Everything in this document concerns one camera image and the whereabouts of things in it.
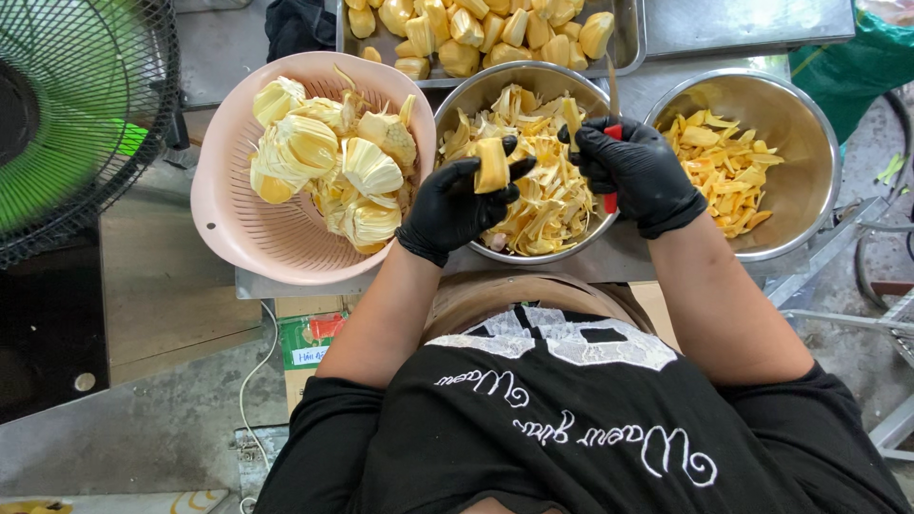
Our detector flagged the person's right hand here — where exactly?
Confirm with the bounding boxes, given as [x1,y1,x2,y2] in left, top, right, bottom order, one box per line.
[557,116,709,241]

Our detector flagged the white cable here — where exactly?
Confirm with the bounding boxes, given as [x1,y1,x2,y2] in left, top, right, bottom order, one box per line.
[238,300,279,514]

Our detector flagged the cardboard box with green label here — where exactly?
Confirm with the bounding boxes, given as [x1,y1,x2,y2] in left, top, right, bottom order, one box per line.
[275,294,359,416]

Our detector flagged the pile of peeled jackfruit bulbs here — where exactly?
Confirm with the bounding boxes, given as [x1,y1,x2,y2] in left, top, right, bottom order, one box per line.
[345,0,616,81]

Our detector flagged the green plastic bag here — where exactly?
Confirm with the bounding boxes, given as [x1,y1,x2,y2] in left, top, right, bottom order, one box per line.
[789,7,914,145]

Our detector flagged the brown trousers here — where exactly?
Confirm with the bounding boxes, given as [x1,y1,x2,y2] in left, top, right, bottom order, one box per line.
[420,270,656,345]

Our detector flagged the person's left hand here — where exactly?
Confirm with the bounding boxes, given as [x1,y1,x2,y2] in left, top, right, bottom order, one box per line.
[395,136,538,268]

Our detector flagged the black printed shirt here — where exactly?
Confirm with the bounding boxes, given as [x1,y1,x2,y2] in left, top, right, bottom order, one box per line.
[253,306,914,514]

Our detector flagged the steel bowl with strips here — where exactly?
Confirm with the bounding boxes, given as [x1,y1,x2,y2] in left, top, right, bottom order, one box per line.
[643,68,842,264]

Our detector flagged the heap of jackfruit fibre scraps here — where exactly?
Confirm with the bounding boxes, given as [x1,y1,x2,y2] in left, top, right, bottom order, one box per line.
[439,84,601,257]

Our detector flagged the metal frame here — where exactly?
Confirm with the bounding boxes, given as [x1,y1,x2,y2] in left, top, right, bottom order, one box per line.
[764,196,914,463]

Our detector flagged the brown wooden board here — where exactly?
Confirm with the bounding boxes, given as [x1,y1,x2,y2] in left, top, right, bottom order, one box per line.
[99,187,264,388]

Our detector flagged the yellow jackfruit bulb piece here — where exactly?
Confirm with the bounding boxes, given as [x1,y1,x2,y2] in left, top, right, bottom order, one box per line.
[471,137,512,195]

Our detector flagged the green bladed electric fan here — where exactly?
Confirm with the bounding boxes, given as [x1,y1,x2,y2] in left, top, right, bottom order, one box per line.
[0,0,183,271]

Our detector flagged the pile of fibrous jackfruit pods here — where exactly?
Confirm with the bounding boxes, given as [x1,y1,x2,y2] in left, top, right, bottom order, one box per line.
[248,66,421,256]

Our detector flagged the red handled knife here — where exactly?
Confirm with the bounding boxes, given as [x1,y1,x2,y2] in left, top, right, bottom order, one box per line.
[603,53,624,215]

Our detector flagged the heap of orange jackfruit strips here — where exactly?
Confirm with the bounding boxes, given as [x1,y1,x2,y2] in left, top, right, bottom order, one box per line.
[660,109,785,240]

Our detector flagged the yellow patterned mat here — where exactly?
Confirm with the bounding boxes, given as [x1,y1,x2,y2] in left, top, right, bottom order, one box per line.
[0,489,231,514]

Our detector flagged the black cloth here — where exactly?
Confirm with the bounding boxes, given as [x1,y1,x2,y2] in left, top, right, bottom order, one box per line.
[264,0,338,64]

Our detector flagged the steel bowl with scraps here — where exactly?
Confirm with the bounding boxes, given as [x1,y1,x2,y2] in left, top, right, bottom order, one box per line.
[433,60,622,267]

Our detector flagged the black flat panel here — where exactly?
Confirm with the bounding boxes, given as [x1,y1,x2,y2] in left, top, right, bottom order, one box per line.
[0,227,111,426]

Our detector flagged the pink plastic colander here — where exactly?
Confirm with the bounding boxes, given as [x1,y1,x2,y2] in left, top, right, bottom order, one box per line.
[190,51,438,287]

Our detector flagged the yellow jackfruit strip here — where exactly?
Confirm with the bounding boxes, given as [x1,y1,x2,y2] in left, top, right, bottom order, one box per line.
[561,96,584,152]

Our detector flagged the deep steel tray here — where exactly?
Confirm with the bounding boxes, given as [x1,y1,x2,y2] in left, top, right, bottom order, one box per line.
[336,0,647,89]

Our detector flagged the black hose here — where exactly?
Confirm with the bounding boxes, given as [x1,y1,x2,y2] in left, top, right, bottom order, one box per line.
[853,89,914,311]

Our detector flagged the flat steel tray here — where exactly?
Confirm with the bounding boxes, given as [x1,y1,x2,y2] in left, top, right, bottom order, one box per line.
[643,0,856,61]

